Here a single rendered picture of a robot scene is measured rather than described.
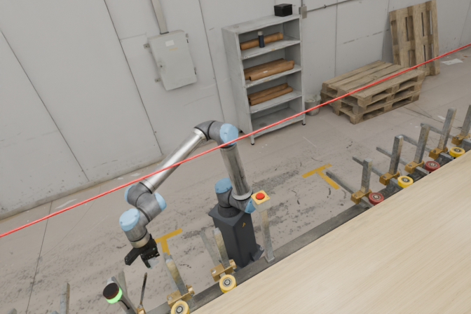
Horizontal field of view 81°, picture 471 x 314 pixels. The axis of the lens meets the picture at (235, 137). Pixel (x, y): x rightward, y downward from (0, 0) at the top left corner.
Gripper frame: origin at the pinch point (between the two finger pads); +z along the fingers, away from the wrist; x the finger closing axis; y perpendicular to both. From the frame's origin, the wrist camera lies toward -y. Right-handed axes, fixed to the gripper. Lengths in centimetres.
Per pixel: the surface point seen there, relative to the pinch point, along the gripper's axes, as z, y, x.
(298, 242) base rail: 29, 83, -11
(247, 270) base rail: 29, 47, -10
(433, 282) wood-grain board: 9, 111, -71
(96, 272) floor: 99, -63, 107
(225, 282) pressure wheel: 8.5, 30.8, -22.5
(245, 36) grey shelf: -38, 187, 237
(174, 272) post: -3.5, 10.8, -12.7
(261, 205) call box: -21, 60, -14
